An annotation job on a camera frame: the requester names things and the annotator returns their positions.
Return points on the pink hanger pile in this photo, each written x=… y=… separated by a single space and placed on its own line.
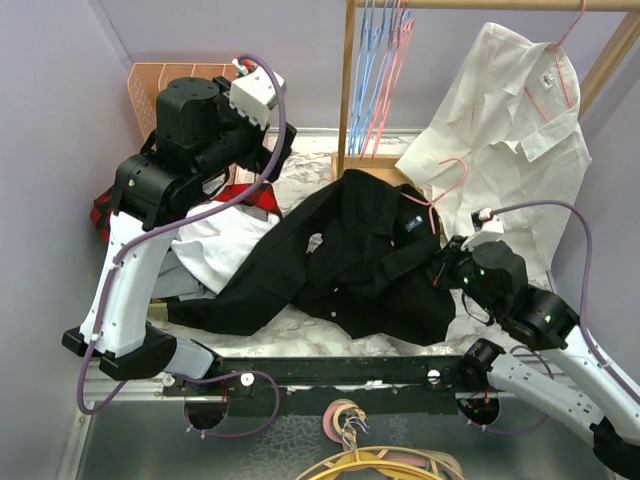
x=344 y=419

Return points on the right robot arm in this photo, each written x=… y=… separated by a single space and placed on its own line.
x=602 y=409

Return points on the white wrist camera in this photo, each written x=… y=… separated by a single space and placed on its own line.
x=487 y=228
x=252 y=93

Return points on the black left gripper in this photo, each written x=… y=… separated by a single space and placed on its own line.
x=260 y=156

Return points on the wooden clothes rack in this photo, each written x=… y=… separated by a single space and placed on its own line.
x=611 y=57

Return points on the pink hanger bundle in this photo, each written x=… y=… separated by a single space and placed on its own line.
x=400 y=39

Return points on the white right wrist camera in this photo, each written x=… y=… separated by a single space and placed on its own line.
x=487 y=228

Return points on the yellow hanger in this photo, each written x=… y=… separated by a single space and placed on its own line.
x=360 y=459

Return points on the white hanging shirt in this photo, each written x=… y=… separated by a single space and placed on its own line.
x=511 y=114

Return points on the peach file organizer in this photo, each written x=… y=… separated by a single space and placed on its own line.
x=146 y=80

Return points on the blue hanger bundle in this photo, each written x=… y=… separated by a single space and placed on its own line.
x=373 y=49

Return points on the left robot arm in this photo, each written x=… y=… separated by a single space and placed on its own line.
x=202 y=128

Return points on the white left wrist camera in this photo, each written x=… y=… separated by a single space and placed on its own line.
x=252 y=93

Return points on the red black plaid shirt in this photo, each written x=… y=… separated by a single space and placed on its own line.
x=263 y=198

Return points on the boxes in organizer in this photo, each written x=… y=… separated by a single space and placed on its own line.
x=243 y=176

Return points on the black button shirt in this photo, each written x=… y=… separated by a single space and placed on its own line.
x=353 y=253

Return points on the black mounting rail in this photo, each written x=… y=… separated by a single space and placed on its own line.
x=379 y=385

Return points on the pink wire hanger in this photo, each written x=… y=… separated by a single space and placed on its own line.
x=430 y=204

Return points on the white crumpled shirt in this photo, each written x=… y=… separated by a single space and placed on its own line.
x=205 y=254

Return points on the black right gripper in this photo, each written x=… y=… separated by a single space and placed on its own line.
x=452 y=254

